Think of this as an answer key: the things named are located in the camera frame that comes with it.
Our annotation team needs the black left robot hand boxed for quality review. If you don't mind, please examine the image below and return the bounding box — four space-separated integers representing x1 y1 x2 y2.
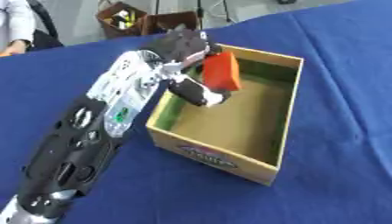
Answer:
139 28 233 108

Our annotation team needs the orange rectangular block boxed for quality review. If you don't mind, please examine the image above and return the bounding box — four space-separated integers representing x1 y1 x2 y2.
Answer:
200 52 244 92

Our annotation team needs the brown cardboard box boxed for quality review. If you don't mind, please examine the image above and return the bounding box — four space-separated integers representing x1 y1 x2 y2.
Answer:
139 10 202 37

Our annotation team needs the brown open box with items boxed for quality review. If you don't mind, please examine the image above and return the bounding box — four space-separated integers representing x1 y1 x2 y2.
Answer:
94 1 151 40

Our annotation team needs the tan cardboard box green inside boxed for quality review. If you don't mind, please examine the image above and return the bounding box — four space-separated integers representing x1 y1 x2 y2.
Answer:
145 43 306 187

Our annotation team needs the black tripod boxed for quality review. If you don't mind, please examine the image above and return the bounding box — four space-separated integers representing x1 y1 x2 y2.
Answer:
151 0 236 25

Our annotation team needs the person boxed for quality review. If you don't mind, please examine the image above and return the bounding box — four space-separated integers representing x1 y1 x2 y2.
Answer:
0 0 37 58

